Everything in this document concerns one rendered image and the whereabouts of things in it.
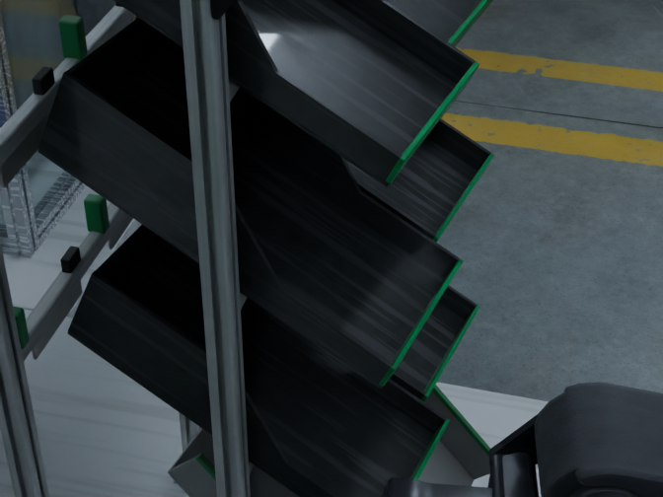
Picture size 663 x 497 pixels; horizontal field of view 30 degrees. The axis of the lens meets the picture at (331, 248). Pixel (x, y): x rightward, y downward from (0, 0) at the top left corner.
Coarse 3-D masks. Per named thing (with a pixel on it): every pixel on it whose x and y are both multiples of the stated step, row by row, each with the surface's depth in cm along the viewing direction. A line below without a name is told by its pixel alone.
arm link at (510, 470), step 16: (528, 432) 64; (496, 448) 65; (512, 448) 64; (528, 448) 64; (496, 464) 64; (512, 464) 63; (528, 464) 63; (400, 480) 63; (416, 480) 63; (496, 480) 63; (512, 480) 62; (528, 480) 62; (384, 496) 66; (400, 496) 62; (416, 496) 62; (432, 496) 62; (448, 496) 62; (464, 496) 62; (480, 496) 62; (496, 496) 62; (512, 496) 61; (528, 496) 61; (592, 496) 56; (608, 496) 56; (624, 496) 56
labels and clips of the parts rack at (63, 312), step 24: (216, 0) 66; (72, 24) 91; (72, 48) 92; (48, 72) 88; (24, 144) 89; (0, 168) 86; (96, 216) 101; (72, 264) 98; (24, 312) 90; (24, 336) 90; (48, 336) 98
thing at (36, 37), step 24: (0, 0) 158; (24, 0) 164; (48, 0) 171; (72, 0) 178; (24, 24) 165; (48, 24) 172; (24, 48) 166; (48, 48) 173; (24, 72) 167; (24, 96) 168; (48, 168) 179; (48, 192) 180; (0, 216) 173
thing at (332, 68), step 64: (128, 0) 73; (256, 0) 79; (320, 0) 81; (384, 0) 81; (256, 64) 71; (320, 64) 77; (384, 64) 80; (448, 64) 81; (320, 128) 72; (384, 128) 75
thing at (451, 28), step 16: (400, 0) 87; (416, 0) 88; (432, 0) 89; (448, 0) 90; (464, 0) 91; (480, 0) 92; (416, 16) 87; (432, 16) 88; (448, 16) 88; (464, 16) 89; (432, 32) 83; (448, 32) 87; (464, 32) 86
